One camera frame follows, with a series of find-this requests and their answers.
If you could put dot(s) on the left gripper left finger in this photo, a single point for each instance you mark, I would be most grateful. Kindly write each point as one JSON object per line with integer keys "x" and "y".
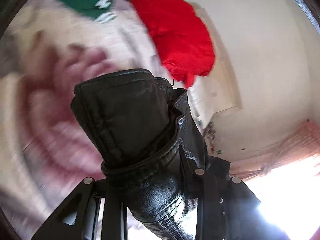
{"x": 77, "y": 216}

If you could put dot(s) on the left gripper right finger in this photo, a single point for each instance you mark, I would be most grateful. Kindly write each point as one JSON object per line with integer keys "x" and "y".
{"x": 226, "y": 209}

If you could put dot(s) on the black leather jacket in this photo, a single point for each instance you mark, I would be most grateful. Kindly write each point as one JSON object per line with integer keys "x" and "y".
{"x": 140, "y": 124}

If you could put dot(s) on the floral plush bed blanket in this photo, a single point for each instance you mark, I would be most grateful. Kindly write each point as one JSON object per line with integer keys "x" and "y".
{"x": 46, "y": 51}

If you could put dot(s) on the pink floral curtain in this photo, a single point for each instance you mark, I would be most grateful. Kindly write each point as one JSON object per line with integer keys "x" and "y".
{"x": 301, "y": 144}

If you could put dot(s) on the beige bed headboard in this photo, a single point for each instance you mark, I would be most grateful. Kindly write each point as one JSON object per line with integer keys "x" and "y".
{"x": 217, "y": 94}

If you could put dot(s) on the red quilt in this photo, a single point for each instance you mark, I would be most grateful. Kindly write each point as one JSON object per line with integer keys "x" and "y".
{"x": 182, "y": 40}

